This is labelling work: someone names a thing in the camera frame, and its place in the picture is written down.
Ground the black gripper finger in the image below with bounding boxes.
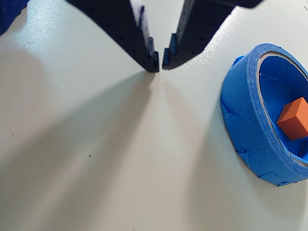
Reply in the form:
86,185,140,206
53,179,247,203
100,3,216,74
66,0,160,73
162,0,262,71

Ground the small orange cube block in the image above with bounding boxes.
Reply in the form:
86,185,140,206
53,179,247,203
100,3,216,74
276,97,308,141

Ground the blue tape roll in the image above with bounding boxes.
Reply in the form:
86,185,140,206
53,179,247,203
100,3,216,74
220,43,308,186

